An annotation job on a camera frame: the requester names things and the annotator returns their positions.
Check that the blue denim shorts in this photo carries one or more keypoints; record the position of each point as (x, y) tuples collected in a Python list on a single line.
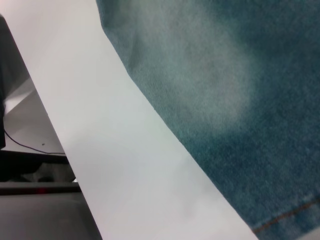
[(225, 100)]

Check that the black beam with red light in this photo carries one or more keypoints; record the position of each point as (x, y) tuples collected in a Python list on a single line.
[(37, 190)]

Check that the black frame beam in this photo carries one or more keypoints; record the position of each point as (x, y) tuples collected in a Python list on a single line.
[(25, 158)]

